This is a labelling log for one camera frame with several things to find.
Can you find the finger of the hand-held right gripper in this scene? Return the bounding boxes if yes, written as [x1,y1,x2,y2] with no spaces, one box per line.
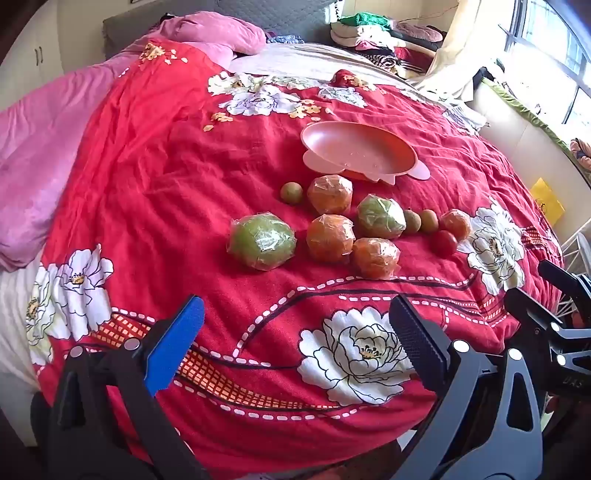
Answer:
[503,287,591,400]
[538,260,591,324]

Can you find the orange patterned cloth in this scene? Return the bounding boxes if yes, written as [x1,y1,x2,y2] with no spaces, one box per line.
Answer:
[570,138,591,171]

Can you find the pink plastic bowl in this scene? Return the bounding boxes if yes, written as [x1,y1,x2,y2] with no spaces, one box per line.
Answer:
[301,121,431,186]

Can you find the dark clothing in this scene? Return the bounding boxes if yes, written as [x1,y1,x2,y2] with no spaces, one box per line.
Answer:
[473,67,506,88]

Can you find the pink pillow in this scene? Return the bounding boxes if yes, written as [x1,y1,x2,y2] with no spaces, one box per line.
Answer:
[134,11,267,70]

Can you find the pile of folded clothes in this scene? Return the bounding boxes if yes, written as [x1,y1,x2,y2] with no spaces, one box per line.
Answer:
[330,11,446,79]

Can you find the grey quilted headboard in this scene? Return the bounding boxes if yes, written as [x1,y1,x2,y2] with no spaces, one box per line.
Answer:
[102,0,338,47]

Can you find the red floral blanket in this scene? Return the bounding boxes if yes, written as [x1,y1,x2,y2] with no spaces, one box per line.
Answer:
[28,39,568,478]

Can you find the white wardrobe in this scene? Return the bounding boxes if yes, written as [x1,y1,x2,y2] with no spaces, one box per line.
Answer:
[0,0,107,112]

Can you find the green-trimmed window seat cushion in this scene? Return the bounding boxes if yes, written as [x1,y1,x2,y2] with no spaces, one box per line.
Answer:
[471,76,591,222]

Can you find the pink velvet quilt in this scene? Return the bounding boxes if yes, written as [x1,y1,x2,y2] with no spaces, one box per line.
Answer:
[0,51,139,273]

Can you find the plastic-wrapped orange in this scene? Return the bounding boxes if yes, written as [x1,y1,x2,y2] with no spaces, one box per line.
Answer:
[438,209,472,243]
[351,237,402,281]
[306,213,356,265]
[307,174,354,215]

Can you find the beige bed sheet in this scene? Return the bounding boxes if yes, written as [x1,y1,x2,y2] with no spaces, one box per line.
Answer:
[228,42,462,121]

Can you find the window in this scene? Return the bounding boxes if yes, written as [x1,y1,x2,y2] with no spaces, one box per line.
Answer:
[503,0,591,139]

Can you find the red tomato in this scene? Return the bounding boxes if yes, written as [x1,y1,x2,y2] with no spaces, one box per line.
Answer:
[431,230,459,258]

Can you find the yellow bag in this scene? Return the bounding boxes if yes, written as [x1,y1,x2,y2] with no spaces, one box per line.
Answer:
[530,178,566,227]

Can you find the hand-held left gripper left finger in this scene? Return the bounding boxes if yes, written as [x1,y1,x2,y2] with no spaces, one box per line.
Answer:
[46,294,206,480]

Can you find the white wire rack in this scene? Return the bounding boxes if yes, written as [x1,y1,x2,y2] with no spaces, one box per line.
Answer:
[558,231,591,278]

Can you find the large plastic-wrapped green citrus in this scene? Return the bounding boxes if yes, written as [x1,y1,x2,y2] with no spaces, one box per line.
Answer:
[226,213,297,272]

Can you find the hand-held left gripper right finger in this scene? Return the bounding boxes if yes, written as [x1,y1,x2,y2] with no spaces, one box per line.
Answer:
[388,293,546,480]

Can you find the cream curtain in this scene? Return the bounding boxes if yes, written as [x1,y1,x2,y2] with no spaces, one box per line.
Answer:
[411,0,518,93]

